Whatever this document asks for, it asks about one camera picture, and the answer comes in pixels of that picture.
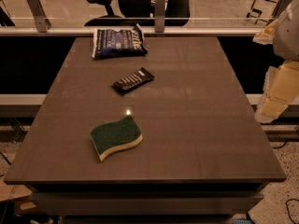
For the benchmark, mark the black rxbar chocolate bar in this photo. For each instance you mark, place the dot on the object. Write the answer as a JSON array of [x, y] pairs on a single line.
[[133, 81]]

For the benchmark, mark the left metal rail bracket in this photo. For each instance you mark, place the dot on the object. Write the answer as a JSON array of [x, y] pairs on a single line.
[[41, 21]]

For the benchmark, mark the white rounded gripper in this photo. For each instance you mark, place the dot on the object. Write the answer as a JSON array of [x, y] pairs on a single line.
[[287, 36]]

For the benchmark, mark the blue chip bag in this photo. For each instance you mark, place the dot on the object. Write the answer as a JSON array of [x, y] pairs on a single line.
[[109, 43]]

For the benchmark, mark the metal rail bracket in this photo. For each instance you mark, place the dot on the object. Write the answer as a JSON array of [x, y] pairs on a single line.
[[281, 5], [159, 15], [41, 21]]

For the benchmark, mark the black office chair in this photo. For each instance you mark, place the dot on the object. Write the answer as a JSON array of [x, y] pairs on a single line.
[[143, 12]]

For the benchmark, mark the middle metal rail bracket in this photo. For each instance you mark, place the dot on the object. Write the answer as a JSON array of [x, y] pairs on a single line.
[[159, 15]]

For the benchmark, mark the green and yellow sponge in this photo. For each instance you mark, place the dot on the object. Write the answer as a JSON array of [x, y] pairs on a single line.
[[115, 136]]

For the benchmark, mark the black wheeled cart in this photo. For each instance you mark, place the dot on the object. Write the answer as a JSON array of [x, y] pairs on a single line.
[[262, 11]]

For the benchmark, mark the cardboard box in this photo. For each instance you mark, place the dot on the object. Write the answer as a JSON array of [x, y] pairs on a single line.
[[19, 195]]

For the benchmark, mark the right metal rail bracket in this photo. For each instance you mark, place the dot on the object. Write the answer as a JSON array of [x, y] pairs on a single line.
[[281, 5]]

